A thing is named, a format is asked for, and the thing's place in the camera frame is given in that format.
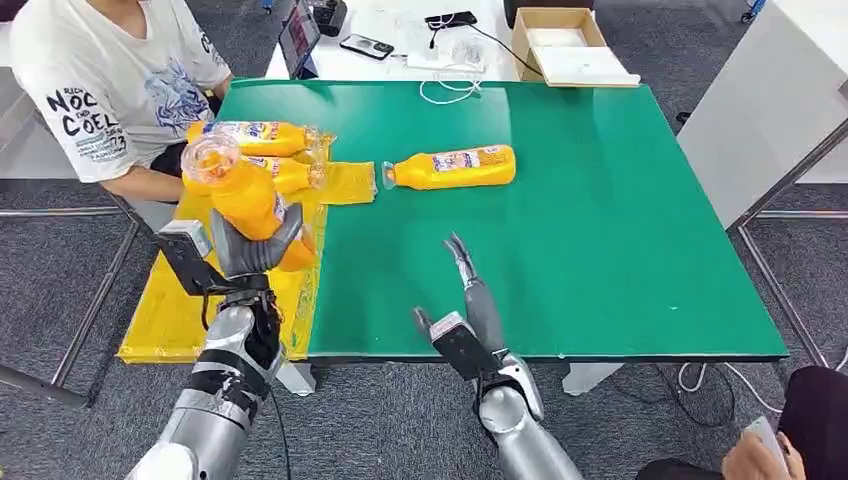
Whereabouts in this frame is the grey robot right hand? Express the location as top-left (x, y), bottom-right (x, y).
top-left (411, 231), bottom-right (509, 360)

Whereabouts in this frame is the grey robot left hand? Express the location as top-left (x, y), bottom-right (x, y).
top-left (209, 201), bottom-right (305, 280)

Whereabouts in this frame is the orange drink bottle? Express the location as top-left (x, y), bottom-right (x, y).
top-left (186, 120), bottom-right (323, 159)
top-left (382, 144), bottom-right (517, 193)
top-left (242, 155), bottom-right (327, 197)
top-left (180, 131), bottom-right (318, 274)

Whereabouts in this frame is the yellow plastic sheet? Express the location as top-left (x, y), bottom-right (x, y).
top-left (117, 131), bottom-right (378, 366)

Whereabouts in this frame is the white table leg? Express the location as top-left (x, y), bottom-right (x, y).
top-left (561, 362), bottom-right (625, 398)
top-left (275, 360), bottom-right (319, 398)

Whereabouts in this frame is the green table mat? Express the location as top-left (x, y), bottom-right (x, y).
top-left (218, 78), bottom-right (790, 364)

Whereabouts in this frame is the tablet with stand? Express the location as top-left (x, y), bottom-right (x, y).
top-left (277, 0), bottom-right (323, 81)

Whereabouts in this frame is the person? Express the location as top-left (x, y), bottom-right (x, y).
top-left (9, 0), bottom-right (234, 234)
top-left (634, 365), bottom-right (848, 480)

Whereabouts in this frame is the black smartphone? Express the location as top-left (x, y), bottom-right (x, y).
top-left (339, 33), bottom-right (396, 62)

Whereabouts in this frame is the black device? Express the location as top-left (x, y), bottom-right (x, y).
top-left (309, 0), bottom-right (349, 38)

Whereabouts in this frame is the white charger block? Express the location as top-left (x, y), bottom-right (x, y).
top-left (405, 49), bottom-right (487, 74)

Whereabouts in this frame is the cardboard box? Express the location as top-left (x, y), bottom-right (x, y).
top-left (510, 6), bottom-right (643, 89)

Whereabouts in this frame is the white table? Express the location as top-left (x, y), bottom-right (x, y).
top-left (264, 0), bottom-right (525, 83)

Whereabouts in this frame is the white foam piece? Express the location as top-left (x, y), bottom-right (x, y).
top-left (525, 27), bottom-right (588, 48)

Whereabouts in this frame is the black power bank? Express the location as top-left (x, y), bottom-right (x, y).
top-left (423, 9), bottom-right (479, 30)

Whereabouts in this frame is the white phone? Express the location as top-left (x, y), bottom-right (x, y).
top-left (741, 415), bottom-right (794, 476)

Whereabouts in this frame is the large white desk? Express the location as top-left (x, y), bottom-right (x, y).
top-left (676, 0), bottom-right (848, 231)

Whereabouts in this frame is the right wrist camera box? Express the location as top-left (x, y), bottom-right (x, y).
top-left (428, 310), bottom-right (503, 383)

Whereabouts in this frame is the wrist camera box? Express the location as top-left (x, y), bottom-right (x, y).
top-left (154, 219), bottom-right (231, 298)
top-left (428, 310), bottom-right (503, 383)

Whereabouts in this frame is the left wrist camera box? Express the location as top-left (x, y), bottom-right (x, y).
top-left (154, 219), bottom-right (231, 298)

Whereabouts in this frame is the black floor cable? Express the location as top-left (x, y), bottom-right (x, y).
top-left (599, 362), bottom-right (738, 429)

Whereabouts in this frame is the white floor cable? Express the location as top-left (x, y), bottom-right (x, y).
top-left (676, 344), bottom-right (848, 417)

